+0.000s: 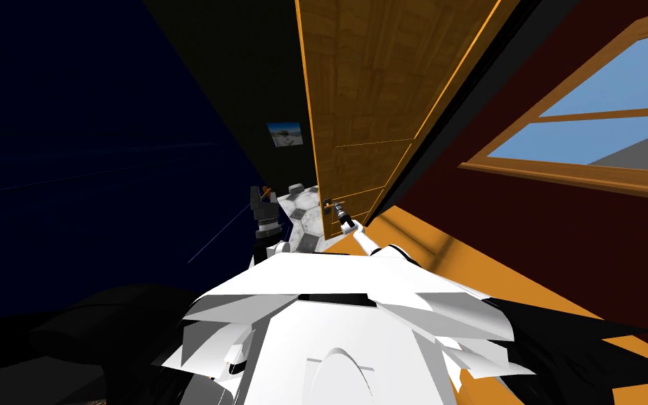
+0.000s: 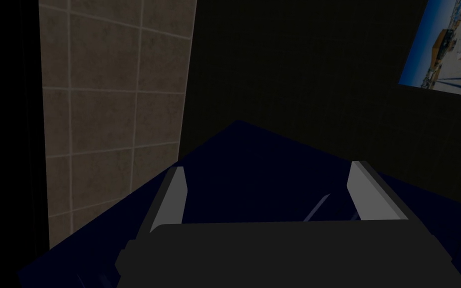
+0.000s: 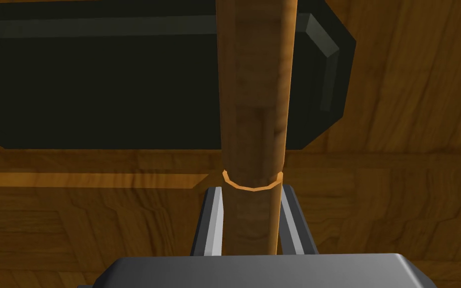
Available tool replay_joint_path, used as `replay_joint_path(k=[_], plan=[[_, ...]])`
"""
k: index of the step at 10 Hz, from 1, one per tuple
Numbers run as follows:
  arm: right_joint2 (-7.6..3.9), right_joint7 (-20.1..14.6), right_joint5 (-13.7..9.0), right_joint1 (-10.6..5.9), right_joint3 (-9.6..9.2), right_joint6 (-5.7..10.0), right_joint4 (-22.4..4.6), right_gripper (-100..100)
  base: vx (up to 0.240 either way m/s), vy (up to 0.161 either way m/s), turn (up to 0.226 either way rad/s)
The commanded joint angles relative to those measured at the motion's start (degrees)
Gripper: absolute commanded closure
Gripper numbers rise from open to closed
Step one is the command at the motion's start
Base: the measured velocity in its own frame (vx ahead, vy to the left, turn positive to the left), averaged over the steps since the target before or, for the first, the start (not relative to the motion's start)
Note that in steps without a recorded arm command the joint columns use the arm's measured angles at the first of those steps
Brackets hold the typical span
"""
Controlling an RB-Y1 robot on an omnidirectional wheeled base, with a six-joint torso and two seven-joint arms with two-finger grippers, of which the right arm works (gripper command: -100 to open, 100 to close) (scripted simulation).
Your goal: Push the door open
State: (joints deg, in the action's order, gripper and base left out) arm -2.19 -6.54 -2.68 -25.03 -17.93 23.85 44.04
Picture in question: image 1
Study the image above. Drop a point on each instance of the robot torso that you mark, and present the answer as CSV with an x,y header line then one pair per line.
x,y
324,326

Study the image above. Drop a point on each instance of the wooden framed window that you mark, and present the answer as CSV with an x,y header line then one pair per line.
x,y
599,129

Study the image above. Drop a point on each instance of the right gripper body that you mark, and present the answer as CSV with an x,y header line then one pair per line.
x,y
346,220

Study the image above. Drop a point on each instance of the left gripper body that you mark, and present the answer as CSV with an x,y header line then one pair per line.
x,y
265,212

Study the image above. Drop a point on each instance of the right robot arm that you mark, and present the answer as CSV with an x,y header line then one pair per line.
x,y
365,241

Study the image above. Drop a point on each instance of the brown wooden door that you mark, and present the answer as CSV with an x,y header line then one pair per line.
x,y
369,101

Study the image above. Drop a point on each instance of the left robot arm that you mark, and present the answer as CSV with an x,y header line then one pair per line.
x,y
268,235

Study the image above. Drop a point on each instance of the small landscape wall picture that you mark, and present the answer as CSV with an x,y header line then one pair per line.
x,y
285,134

